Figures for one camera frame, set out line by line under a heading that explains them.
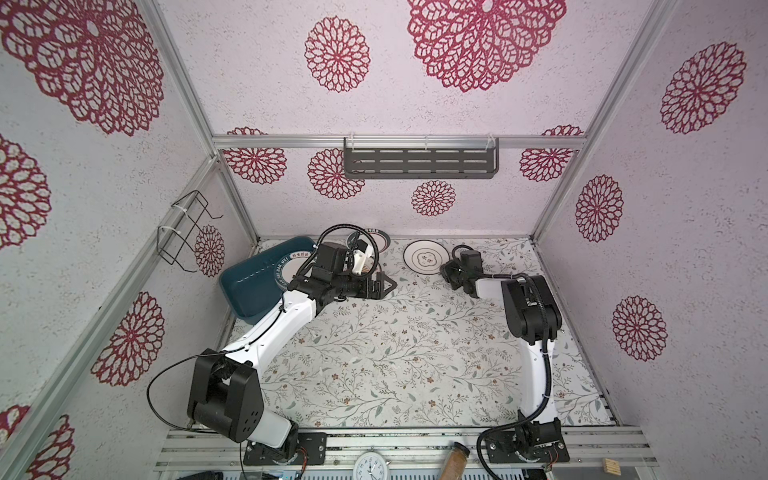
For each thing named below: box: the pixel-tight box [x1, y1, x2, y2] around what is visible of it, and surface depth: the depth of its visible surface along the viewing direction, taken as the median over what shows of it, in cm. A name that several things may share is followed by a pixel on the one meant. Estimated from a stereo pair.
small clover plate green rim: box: [403, 239, 451, 275], surface depth 116 cm
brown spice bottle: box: [440, 441, 470, 480], surface depth 70 cm
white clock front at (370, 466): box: [353, 451, 388, 480], surface depth 70 cm
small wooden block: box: [604, 458, 621, 476], surface depth 72 cm
